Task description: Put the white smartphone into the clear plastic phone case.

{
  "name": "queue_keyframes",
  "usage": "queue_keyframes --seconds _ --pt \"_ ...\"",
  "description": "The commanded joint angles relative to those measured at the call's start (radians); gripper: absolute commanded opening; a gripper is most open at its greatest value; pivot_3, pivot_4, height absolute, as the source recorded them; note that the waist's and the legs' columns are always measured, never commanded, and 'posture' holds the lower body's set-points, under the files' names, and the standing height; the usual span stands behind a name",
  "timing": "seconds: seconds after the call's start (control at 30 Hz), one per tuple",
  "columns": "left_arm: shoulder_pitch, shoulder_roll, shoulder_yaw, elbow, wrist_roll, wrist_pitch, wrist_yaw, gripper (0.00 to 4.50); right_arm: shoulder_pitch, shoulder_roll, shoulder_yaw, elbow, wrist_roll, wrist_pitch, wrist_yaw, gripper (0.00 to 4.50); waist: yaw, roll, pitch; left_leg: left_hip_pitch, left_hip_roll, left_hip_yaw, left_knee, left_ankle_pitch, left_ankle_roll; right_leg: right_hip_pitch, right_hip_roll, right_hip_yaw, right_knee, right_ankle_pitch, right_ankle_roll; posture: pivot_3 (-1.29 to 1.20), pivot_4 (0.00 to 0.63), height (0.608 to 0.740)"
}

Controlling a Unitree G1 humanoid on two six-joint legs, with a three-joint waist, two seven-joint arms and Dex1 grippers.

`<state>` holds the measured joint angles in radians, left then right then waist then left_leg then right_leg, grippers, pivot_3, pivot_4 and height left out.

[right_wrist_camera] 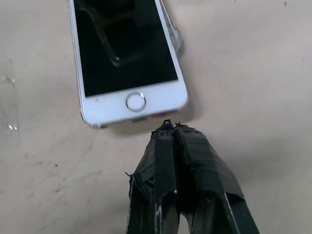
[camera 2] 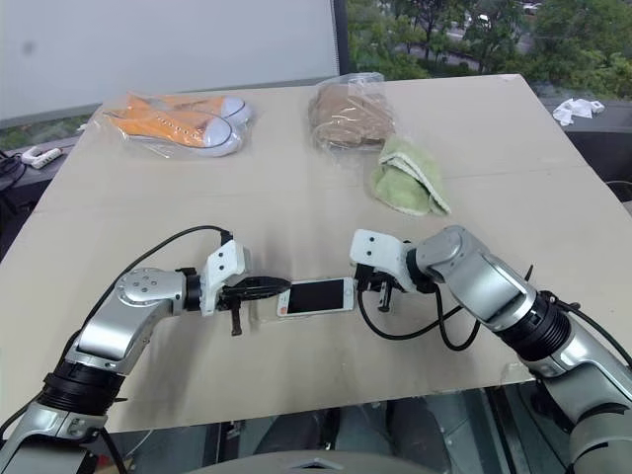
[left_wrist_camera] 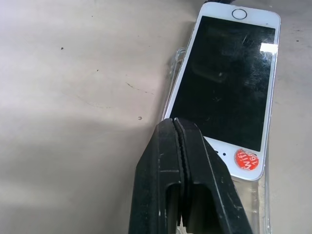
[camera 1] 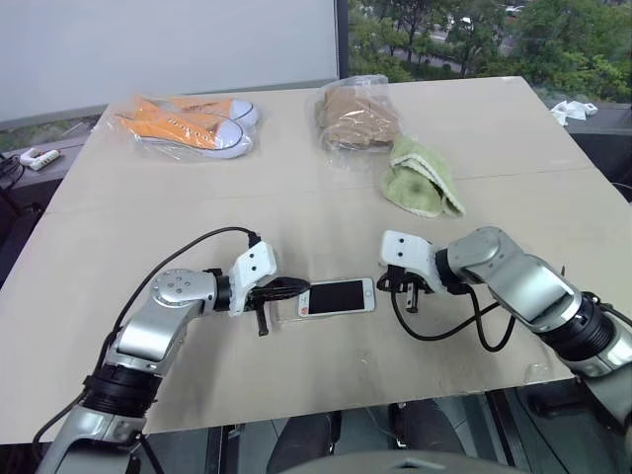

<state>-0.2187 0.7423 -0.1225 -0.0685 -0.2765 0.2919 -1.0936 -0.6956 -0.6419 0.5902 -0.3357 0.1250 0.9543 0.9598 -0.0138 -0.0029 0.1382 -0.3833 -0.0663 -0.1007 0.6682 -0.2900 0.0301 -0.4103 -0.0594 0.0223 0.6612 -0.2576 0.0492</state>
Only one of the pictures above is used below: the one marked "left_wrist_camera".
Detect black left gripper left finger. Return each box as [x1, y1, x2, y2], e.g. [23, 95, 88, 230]
[128, 117, 192, 234]

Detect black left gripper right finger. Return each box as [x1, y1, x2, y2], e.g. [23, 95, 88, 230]
[174, 117, 254, 234]

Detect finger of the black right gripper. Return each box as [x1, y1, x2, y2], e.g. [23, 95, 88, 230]
[204, 0, 235, 5]

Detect white smartphone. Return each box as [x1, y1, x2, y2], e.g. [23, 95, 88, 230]
[162, 1, 282, 181]

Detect clear plastic phone case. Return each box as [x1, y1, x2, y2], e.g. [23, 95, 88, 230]
[165, 46, 280, 234]

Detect red round sticker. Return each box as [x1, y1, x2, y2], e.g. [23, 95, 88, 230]
[234, 148, 260, 172]

